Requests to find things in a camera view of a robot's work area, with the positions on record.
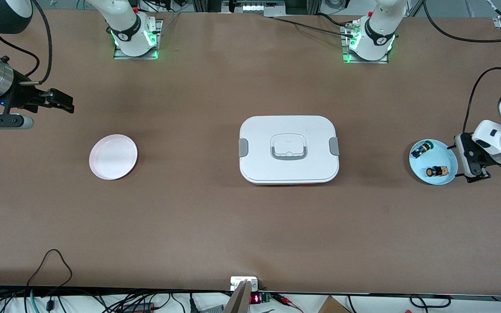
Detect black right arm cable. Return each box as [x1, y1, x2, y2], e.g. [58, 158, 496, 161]
[0, 0, 53, 85]

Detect brown cardboard piece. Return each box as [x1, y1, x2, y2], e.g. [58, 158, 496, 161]
[318, 296, 351, 313]

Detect pink round plate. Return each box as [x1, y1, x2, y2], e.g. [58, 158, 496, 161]
[89, 134, 139, 181]

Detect black power adapter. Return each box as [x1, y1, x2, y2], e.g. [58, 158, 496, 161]
[120, 302, 155, 313]

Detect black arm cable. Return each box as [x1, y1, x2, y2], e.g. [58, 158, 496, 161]
[422, 0, 501, 175]
[0, 0, 53, 85]

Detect red black clip leads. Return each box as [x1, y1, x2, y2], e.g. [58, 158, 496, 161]
[272, 293, 304, 313]

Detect white socket block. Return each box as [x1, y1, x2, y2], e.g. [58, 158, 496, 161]
[230, 276, 259, 291]

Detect aluminium frame structure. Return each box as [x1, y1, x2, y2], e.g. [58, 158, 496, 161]
[192, 0, 322, 18]

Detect white lunch box grey clips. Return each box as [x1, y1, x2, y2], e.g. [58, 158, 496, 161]
[238, 115, 340, 186]

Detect grey mount beam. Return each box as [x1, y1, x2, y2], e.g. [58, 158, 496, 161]
[223, 280, 253, 313]

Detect light blue round plate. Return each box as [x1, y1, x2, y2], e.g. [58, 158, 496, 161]
[408, 138, 458, 186]

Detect black and blue small part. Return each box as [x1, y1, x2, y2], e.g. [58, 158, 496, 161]
[411, 141, 434, 159]

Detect black coiled cable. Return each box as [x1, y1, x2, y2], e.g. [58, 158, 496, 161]
[409, 295, 453, 309]

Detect orange push button switch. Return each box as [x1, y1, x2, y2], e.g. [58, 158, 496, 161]
[425, 164, 450, 178]

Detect thin black looped cable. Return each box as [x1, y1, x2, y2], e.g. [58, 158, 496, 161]
[27, 249, 73, 290]

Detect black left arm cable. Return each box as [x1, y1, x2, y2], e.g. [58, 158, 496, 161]
[422, 0, 501, 175]

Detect black cable on table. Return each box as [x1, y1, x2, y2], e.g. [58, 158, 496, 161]
[270, 13, 355, 35]

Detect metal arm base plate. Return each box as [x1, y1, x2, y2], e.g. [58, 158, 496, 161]
[113, 20, 163, 60]
[342, 24, 389, 64]

